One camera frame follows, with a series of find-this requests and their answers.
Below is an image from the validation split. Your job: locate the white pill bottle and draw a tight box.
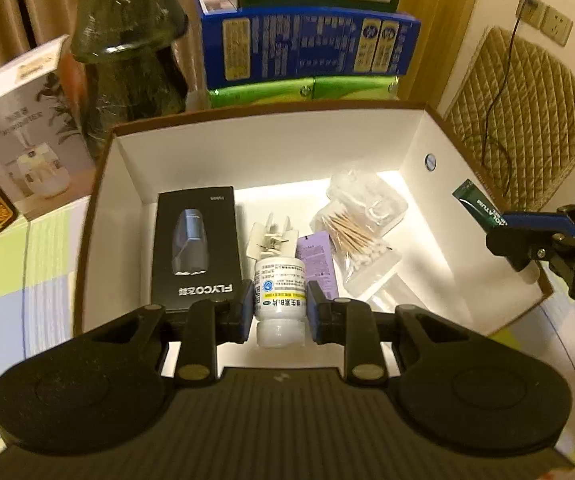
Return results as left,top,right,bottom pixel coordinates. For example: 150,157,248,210
254,256,309,350

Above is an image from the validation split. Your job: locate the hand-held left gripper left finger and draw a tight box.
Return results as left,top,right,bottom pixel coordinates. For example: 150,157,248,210
85,280,256,387

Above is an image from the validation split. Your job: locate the blue carton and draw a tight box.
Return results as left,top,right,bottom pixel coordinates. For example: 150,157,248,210
194,0,422,96

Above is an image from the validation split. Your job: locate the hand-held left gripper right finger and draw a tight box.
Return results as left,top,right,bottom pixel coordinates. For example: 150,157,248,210
307,282,473,386

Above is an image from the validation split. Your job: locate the black power cable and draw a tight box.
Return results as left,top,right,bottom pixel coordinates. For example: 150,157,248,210
482,7,531,201

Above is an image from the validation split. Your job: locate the empty wall socket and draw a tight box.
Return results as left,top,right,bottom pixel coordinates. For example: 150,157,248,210
540,5,574,47

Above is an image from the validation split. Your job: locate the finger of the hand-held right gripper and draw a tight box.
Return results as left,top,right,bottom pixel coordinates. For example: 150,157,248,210
485,230,557,272
487,211,575,234

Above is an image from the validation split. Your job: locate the light green carton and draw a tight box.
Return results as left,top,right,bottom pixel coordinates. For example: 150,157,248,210
208,77,316,109

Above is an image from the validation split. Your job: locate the wall socket with plug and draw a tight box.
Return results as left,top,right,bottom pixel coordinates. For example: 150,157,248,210
516,0,546,26

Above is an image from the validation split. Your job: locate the black shaver box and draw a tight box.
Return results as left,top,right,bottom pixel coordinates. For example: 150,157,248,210
148,190,244,311

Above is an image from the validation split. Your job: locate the white hair claw clip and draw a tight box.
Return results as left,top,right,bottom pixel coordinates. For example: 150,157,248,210
246,212,301,261

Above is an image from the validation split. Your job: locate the white humidifier box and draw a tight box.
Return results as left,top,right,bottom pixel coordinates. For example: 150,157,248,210
0,35,99,221

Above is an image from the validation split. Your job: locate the bag of wooden cotton swabs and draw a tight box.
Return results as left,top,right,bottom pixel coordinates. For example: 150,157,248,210
310,200,403,296

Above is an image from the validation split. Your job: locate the plaid tablecloth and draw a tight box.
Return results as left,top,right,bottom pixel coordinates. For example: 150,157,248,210
0,195,575,466

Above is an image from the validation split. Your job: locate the brown cardboard box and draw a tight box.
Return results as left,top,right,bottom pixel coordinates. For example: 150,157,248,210
72,101,554,378

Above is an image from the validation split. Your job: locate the purple cream tube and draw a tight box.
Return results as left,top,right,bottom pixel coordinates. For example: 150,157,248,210
295,230,339,300

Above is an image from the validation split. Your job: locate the clear packet with green label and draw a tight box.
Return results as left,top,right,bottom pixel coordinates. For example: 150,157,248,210
451,180,511,233

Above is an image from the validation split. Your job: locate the dark green glass vase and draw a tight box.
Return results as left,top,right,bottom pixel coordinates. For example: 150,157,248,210
70,0,191,161

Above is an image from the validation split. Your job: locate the beige curtain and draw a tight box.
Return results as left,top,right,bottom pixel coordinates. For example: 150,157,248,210
0,0,241,111

